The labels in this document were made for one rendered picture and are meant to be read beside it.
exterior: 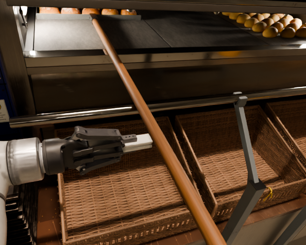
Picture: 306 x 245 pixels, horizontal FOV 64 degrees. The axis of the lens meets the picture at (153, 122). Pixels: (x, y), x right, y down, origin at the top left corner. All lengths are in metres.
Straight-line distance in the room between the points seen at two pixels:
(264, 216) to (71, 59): 1.12
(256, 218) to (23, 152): 1.08
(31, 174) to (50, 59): 0.59
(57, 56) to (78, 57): 0.08
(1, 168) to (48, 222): 0.69
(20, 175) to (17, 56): 0.58
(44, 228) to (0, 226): 0.70
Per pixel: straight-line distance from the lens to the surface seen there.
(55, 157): 0.53
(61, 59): 1.03
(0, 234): 0.49
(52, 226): 1.19
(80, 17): 1.47
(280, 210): 1.43
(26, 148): 0.53
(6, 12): 0.99
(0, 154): 0.54
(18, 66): 1.05
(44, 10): 1.47
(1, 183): 0.53
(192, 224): 1.16
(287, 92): 1.06
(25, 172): 0.53
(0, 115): 1.13
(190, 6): 0.93
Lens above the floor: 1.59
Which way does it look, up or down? 37 degrees down
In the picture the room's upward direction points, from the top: 8 degrees clockwise
